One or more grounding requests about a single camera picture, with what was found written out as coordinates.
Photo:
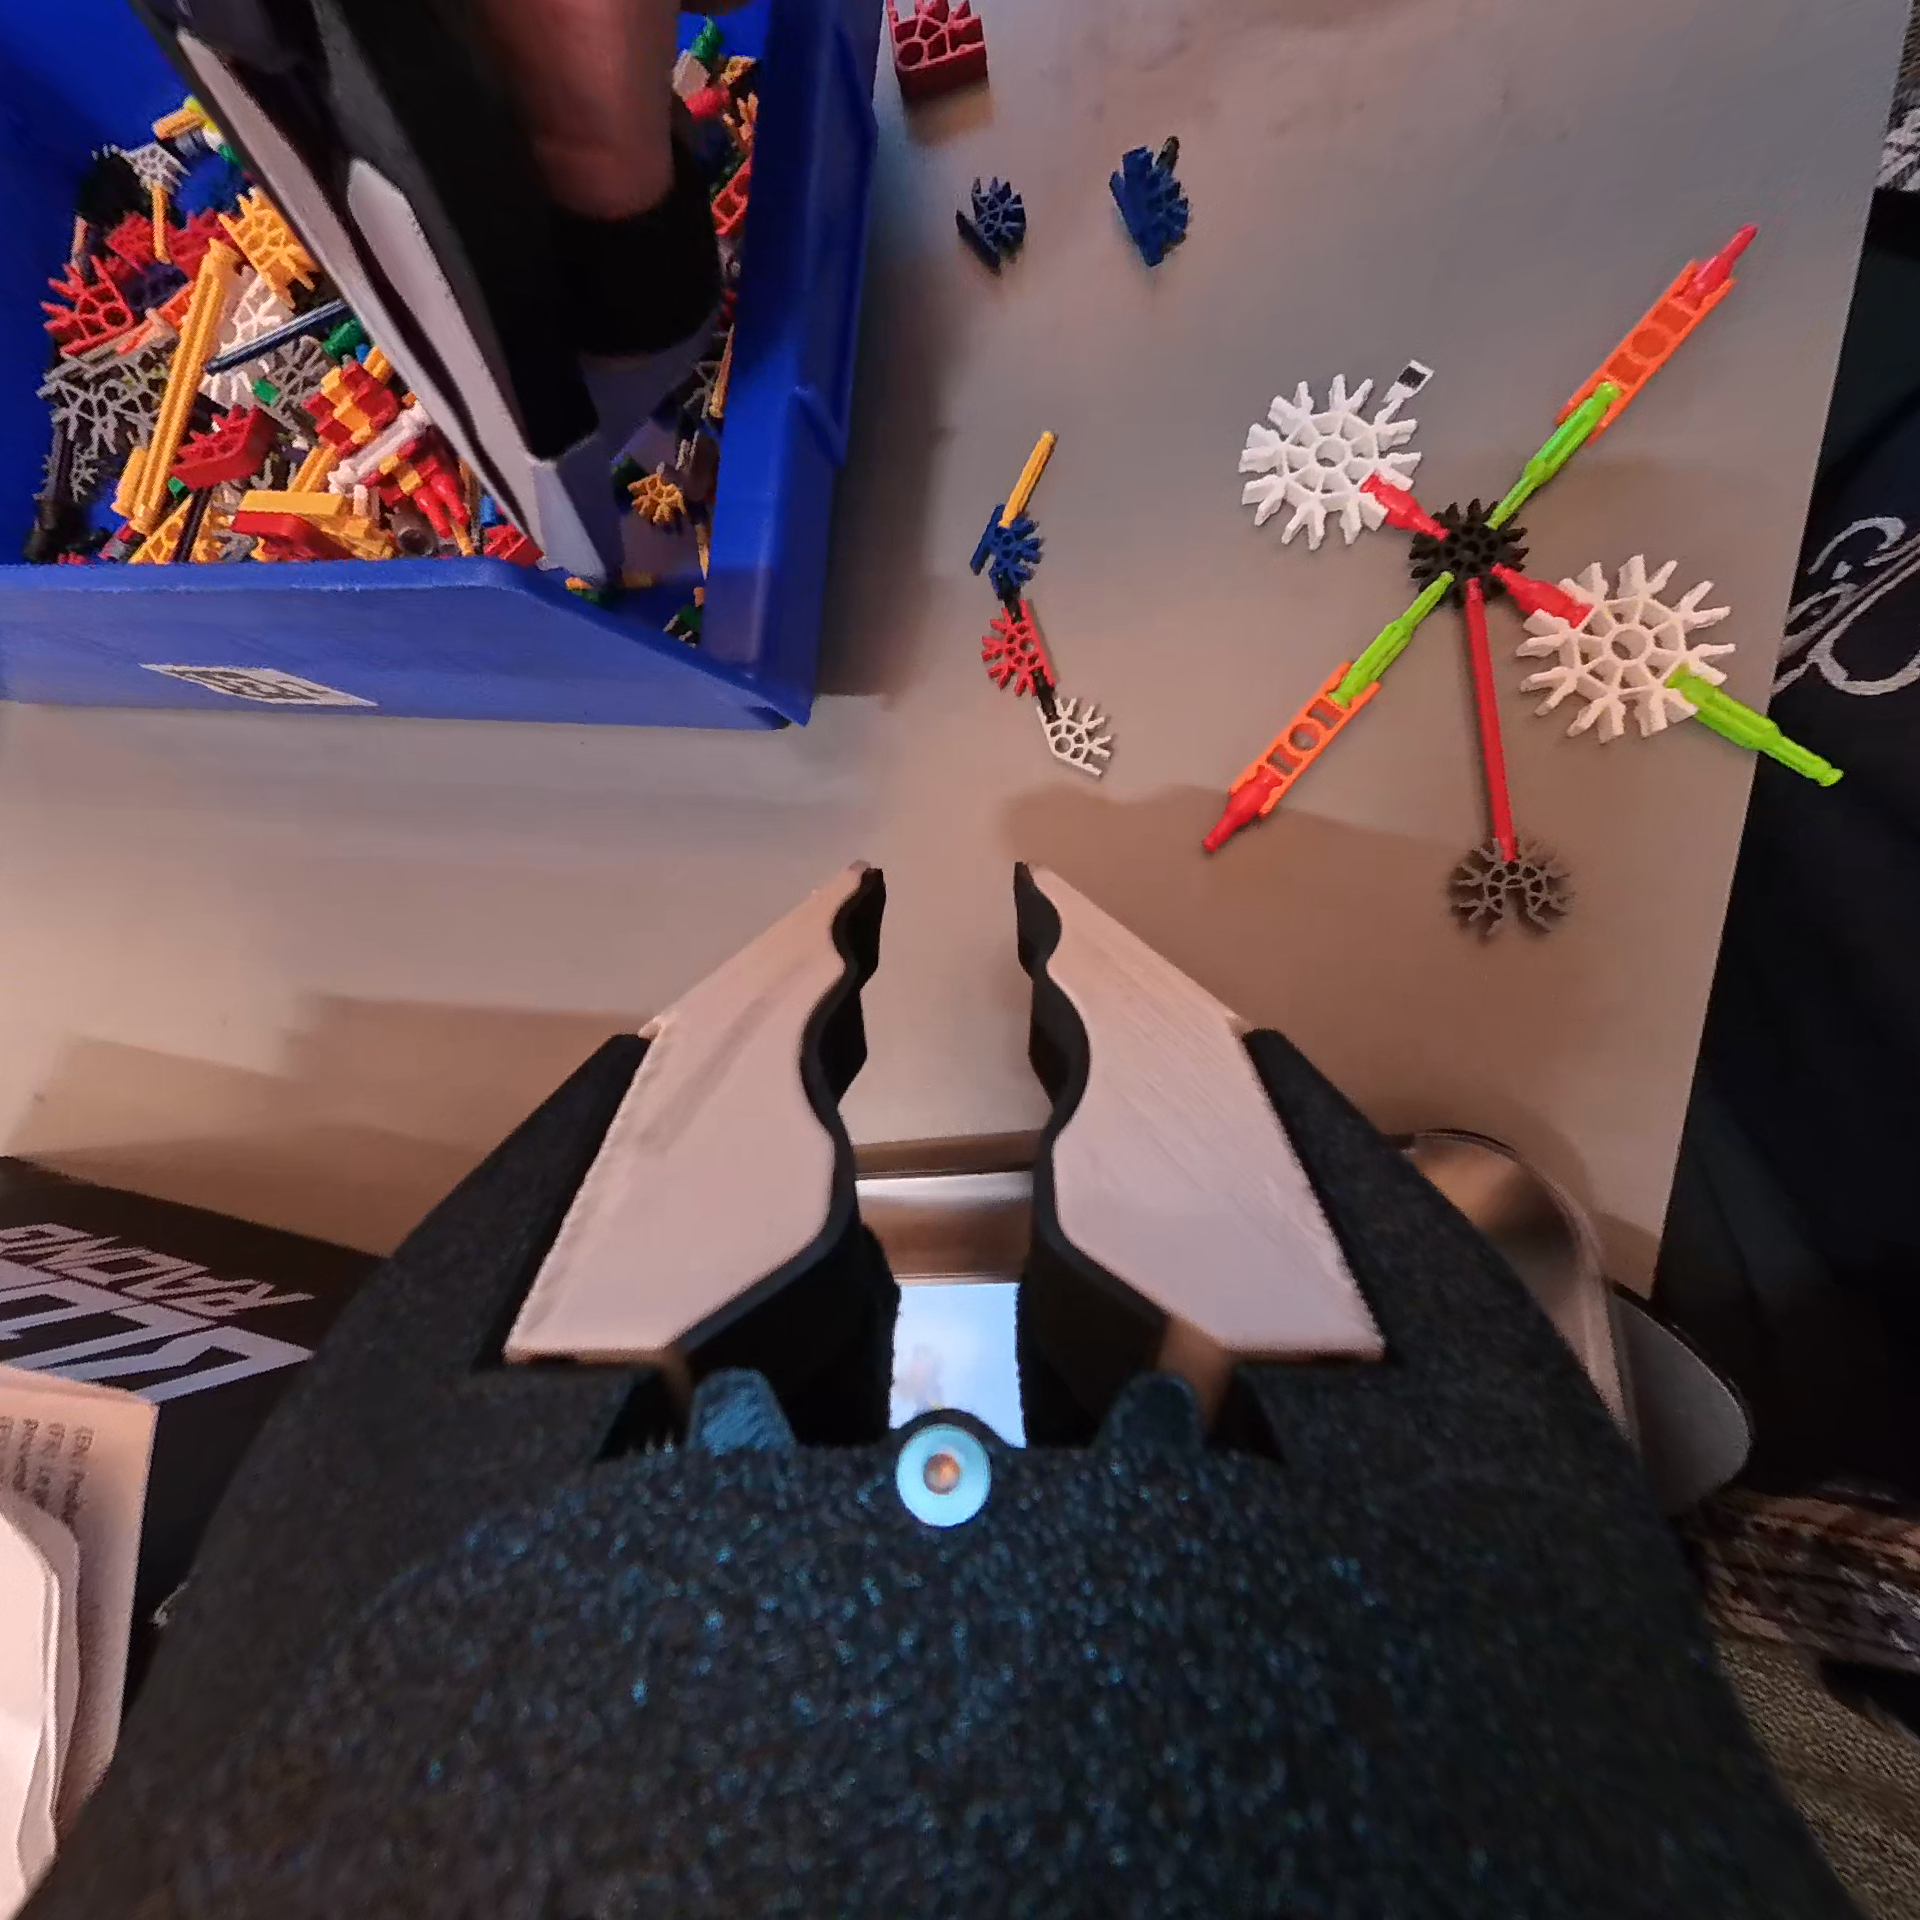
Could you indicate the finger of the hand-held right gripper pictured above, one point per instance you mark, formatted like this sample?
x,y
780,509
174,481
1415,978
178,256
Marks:
x,y
285,204
404,270

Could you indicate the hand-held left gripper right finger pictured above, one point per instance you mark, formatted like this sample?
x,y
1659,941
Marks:
x,y
1216,1200

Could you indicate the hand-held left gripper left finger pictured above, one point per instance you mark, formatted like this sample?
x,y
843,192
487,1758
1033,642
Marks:
x,y
689,1184

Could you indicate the pile of colourful toy pieces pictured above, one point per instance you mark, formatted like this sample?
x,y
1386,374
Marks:
x,y
182,422

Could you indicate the blue plastic bin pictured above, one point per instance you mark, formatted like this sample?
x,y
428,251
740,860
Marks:
x,y
795,374

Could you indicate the pale grey toy connector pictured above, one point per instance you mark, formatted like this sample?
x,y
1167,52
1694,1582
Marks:
x,y
1077,736

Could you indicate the red connector with black rod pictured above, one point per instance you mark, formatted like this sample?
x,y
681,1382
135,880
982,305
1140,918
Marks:
x,y
1018,650

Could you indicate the yellow toy rod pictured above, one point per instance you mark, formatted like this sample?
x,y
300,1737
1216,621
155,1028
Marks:
x,y
1031,475

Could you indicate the blue toy connector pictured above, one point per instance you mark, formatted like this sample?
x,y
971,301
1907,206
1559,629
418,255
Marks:
x,y
1009,547
1152,204
994,223

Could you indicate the toy rod and connector assembly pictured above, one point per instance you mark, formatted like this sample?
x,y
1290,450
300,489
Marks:
x,y
1470,543

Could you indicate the person's right hand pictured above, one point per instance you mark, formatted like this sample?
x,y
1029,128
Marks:
x,y
601,91

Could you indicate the white bin label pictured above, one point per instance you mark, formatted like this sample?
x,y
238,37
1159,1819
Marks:
x,y
256,686

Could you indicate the red toy connector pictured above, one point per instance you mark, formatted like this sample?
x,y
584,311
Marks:
x,y
937,45

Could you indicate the black toy box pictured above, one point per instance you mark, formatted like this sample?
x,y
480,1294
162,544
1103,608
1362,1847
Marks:
x,y
182,1275

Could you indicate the small white paper scrap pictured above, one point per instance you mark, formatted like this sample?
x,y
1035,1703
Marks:
x,y
1413,383

